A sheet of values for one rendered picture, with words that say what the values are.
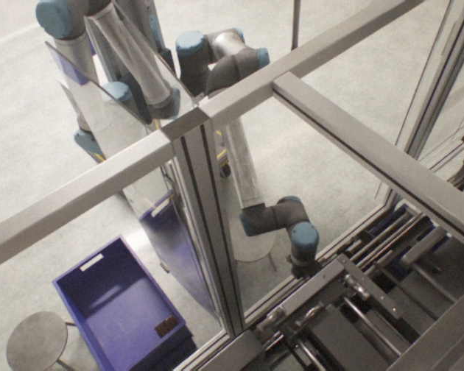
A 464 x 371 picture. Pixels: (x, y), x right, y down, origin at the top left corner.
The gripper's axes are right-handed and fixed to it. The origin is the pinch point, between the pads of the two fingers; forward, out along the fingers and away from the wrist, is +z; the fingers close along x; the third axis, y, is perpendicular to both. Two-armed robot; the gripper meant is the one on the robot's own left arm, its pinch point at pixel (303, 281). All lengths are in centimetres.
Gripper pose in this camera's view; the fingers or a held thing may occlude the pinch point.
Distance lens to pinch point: 173.8
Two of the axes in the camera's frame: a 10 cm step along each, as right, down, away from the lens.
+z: 1.0, 5.9, 8.0
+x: -8.0, 5.3, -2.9
